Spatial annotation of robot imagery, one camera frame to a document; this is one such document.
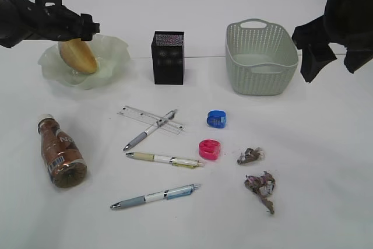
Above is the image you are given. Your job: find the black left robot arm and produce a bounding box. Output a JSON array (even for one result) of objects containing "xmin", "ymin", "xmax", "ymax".
[{"xmin": 1, "ymin": 0, "xmax": 100, "ymax": 48}]

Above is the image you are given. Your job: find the grey grip white pen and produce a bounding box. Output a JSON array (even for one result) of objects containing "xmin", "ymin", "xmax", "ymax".
[{"xmin": 123, "ymin": 109, "xmax": 178, "ymax": 151}]

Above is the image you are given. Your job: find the small paper piece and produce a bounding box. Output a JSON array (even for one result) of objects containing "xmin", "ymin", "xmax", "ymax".
[{"xmin": 237, "ymin": 147, "xmax": 265, "ymax": 165}]

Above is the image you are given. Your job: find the large paper piece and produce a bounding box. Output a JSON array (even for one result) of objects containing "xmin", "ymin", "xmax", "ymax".
[{"xmin": 244, "ymin": 171, "xmax": 276, "ymax": 215}]

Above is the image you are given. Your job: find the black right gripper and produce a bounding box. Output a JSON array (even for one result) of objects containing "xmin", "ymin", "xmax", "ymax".
[{"xmin": 294, "ymin": 0, "xmax": 372, "ymax": 83}]

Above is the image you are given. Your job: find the grey-green plastic basket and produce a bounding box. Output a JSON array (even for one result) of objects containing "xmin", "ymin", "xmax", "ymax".
[{"xmin": 225, "ymin": 19, "xmax": 298, "ymax": 96}]

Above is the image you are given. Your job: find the beige grip white pen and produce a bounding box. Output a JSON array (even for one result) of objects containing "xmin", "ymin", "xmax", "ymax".
[{"xmin": 126, "ymin": 152, "xmax": 205, "ymax": 169}]

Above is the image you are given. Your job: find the brown coffee drink bottle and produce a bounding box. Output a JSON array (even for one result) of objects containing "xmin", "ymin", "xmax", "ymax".
[{"xmin": 37, "ymin": 114, "xmax": 87, "ymax": 188}]

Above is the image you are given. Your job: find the blue pencil sharpener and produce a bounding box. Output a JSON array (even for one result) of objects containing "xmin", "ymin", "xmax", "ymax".
[{"xmin": 206, "ymin": 110, "xmax": 227, "ymax": 128}]

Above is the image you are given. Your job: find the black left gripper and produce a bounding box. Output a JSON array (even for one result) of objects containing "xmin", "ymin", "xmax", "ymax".
[{"xmin": 17, "ymin": 0, "xmax": 100, "ymax": 41}]

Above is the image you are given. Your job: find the clear plastic ruler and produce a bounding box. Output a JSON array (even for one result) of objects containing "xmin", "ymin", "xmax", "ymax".
[{"xmin": 118, "ymin": 106, "xmax": 184, "ymax": 134}]

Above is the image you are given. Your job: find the black mesh pen holder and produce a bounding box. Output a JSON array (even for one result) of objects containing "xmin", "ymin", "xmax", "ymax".
[{"xmin": 151, "ymin": 31, "xmax": 185, "ymax": 85}]

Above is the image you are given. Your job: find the pale green wavy glass bowl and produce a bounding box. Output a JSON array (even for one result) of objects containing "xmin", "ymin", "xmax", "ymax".
[{"xmin": 38, "ymin": 34, "xmax": 130, "ymax": 90}]

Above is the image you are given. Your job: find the golden bread loaf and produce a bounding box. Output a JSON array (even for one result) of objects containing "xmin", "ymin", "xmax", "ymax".
[{"xmin": 58, "ymin": 38, "xmax": 98, "ymax": 74}]

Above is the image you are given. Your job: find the blue grip white pen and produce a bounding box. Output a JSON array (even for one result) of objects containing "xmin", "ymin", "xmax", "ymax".
[{"xmin": 110, "ymin": 184, "xmax": 201, "ymax": 210}]

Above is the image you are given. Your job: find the pink pencil sharpener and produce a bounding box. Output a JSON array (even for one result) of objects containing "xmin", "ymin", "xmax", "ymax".
[{"xmin": 199, "ymin": 139, "xmax": 221, "ymax": 161}]

